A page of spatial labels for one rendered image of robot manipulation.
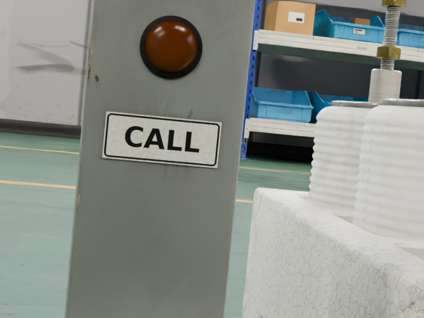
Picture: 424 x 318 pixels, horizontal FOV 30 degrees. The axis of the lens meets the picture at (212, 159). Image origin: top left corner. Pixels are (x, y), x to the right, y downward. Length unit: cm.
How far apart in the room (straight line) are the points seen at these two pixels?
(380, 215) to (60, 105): 504
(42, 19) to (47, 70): 34
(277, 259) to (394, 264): 21
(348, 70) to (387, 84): 519
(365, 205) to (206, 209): 15
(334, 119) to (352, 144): 2
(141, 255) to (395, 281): 11
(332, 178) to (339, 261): 17
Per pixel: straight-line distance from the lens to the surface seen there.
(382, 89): 59
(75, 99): 545
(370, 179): 46
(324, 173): 57
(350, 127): 56
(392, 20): 60
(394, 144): 45
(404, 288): 32
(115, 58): 34
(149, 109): 34
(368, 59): 565
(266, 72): 561
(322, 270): 43
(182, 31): 34
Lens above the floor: 23
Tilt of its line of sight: 3 degrees down
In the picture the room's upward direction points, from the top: 6 degrees clockwise
